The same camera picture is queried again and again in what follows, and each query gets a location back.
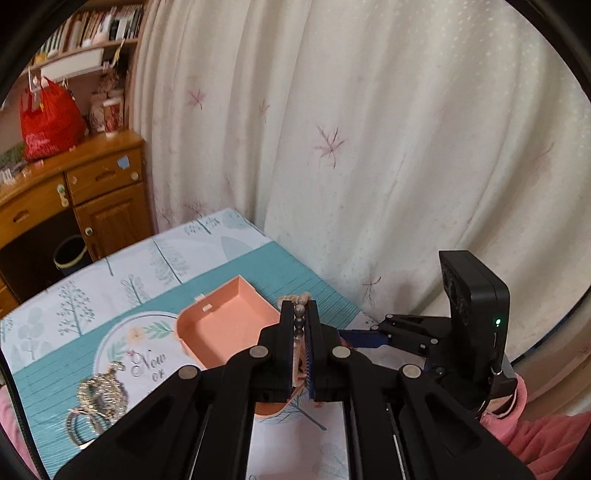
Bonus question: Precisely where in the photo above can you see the red white paper cup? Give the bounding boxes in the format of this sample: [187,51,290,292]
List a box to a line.
[102,97,123,138]

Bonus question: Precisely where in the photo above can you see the red plastic bag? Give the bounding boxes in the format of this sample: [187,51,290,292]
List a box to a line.
[19,77,87,163]

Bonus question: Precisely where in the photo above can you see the wooden bookshelf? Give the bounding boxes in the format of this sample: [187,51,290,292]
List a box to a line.
[21,1,147,84]

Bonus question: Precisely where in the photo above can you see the waste bin under desk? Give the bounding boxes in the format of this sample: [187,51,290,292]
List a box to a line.
[53,235,92,277]

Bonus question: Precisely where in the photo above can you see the white floral curtain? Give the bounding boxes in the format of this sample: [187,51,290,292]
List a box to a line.
[126,0,591,416]

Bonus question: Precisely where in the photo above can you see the dark bangle bracelets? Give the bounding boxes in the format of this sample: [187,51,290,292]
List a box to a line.
[65,407,110,451]

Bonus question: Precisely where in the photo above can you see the wooden desk with drawers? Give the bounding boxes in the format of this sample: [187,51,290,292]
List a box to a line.
[1,130,154,315]

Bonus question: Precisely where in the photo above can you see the printed teal white tablecloth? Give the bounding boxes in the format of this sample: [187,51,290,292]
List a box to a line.
[1,209,370,474]

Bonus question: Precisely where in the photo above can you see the long pearl necklace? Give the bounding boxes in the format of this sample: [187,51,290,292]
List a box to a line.
[276,291,314,388]

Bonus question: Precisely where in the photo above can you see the pink blanket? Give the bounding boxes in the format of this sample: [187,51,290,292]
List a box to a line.
[480,375,590,479]

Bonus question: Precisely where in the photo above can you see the gold chain jewelry pile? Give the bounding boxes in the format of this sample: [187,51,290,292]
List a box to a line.
[77,361,128,422]

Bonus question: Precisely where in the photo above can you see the pink jewelry box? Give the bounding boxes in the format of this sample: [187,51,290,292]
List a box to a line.
[175,274,306,420]

